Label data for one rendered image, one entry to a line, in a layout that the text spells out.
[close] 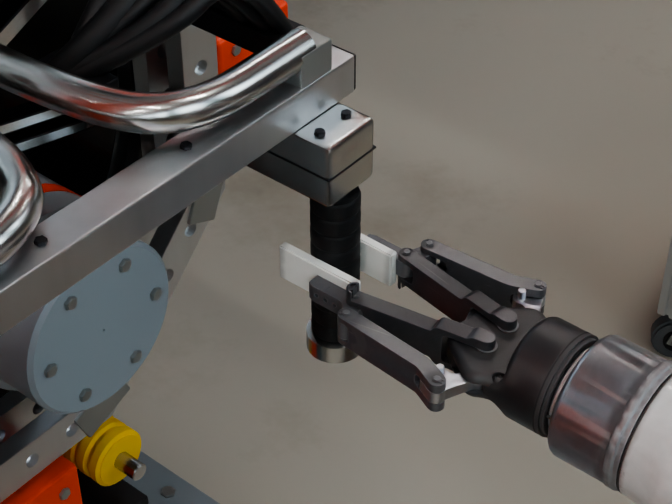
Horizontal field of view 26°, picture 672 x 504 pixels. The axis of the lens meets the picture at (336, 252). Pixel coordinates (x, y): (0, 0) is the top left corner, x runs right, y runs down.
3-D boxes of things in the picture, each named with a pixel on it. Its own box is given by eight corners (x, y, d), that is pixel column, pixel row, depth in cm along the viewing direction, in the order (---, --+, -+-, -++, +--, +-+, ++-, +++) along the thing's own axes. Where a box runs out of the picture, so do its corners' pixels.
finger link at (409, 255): (506, 326, 97) (521, 317, 98) (395, 244, 104) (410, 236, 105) (502, 368, 100) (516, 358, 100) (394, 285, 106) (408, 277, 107)
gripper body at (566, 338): (536, 466, 95) (422, 402, 100) (604, 394, 100) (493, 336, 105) (546, 385, 90) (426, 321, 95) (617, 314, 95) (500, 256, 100)
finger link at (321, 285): (374, 319, 102) (347, 342, 100) (318, 289, 104) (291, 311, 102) (374, 303, 101) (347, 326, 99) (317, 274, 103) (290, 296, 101)
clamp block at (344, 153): (277, 128, 106) (275, 67, 102) (375, 176, 102) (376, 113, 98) (230, 160, 103) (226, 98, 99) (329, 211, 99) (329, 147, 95)
